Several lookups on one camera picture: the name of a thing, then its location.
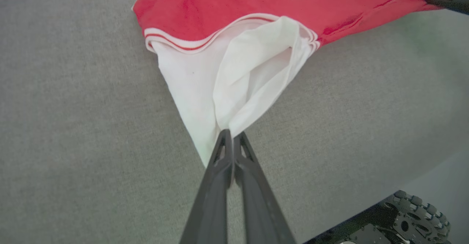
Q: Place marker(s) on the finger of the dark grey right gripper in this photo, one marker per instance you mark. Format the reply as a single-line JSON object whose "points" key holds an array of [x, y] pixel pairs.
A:
{"points": [[450, 4]]}

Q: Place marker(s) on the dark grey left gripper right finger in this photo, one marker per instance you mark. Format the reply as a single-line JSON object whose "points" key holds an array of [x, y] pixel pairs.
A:
{"points": [[260, 211]]}

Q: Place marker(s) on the red and white jersey garment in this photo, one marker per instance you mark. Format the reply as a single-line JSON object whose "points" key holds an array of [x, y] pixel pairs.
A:
{"points": [[220, 2]]}

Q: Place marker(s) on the black robot base chassis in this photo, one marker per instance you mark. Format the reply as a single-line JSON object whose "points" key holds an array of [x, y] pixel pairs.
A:
{"points": [[366, 233]]}

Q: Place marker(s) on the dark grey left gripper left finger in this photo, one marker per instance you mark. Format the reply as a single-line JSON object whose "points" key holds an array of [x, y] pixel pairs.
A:
{"points": [[212, 203]]}

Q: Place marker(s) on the black omni wheel with rollers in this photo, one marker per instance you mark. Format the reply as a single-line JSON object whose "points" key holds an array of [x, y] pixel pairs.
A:
{"points": [[410, 222]]}

